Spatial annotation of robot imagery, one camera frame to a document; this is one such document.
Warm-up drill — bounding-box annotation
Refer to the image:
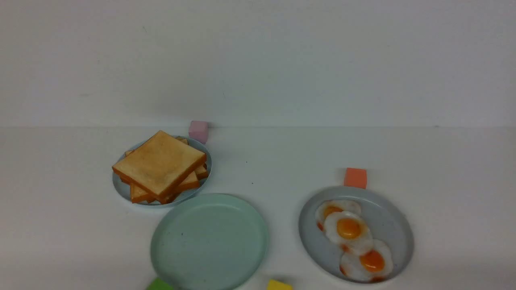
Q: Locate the toast slice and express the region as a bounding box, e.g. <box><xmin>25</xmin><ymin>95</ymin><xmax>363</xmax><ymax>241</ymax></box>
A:
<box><xmin>145</xmin><ymin>192</ymin><xmax>181</xmax><ymax>205</ymax></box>
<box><xmin>112</xmin><ymin>130</ymin><xmax>208</xmax><ymax>201</ymax></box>
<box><xmin>123</xmin><ymin>137</ymin><xmax>209</xmax><ymax>180</ymax></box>
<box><xmin>130</xmin><ymin>171</ymin><xmax>200</xmax><ymax>203</ymax></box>

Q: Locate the fried egg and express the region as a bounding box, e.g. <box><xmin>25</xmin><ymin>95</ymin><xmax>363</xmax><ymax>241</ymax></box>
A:
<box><xmin>315</xmin><ymin>199</ymin><xmax>362</xmax><ymax>232</ymax></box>
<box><xmin>339</xmin><ymin>239</ymin><xmax>394</xmax><ymax>283</ymax></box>
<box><xmin>324</xmin><ymin>211</ymin><xmax>373</xmax><ymax>256</ymax></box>

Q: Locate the pink foam cube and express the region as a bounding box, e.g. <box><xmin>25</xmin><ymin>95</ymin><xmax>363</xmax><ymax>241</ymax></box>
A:
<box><xmin>188</xmin><ymin>120</ymin><xmax>209</xmax><ymax>144</ymax></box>

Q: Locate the orange foam cube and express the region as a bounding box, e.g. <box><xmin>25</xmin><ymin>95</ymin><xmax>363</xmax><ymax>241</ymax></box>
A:
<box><xmin>343</xmin><ymin>168</ymin><xmax>368</xmax><ymax>189</ymax></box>

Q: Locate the mint green plate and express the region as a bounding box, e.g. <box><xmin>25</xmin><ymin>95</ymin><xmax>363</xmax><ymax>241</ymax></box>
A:
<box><xmin>150</xmin><ymin>193</ymin><xmax>269</xmax><ymax>290</ymax></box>

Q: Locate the yellow foam cube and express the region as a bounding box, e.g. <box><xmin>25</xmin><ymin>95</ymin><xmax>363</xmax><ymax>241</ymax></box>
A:
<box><xmin>266</xmin><ymin>279</ymin><xmax>293</xmax><ymax>290</ymax></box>

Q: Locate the light blue bread plate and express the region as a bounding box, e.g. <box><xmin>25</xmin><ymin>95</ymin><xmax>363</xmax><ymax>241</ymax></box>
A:
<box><xmin>112</xmin><ymin>136</ymin><xmax>212</xmax><ymax>209</ymax></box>

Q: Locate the grey egg plate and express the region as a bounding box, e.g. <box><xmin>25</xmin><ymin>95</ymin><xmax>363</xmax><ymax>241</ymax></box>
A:
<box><xmin>298</xmin><ymin>186</ymin><xmax>414</xmax><ymax>288</ymax></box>

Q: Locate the green foam cube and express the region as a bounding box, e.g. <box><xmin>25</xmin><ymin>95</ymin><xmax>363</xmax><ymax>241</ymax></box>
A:
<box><xmin>146</xmin><ymin>278</ymin><xmax>173</xmax><ymax>290</ymax></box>

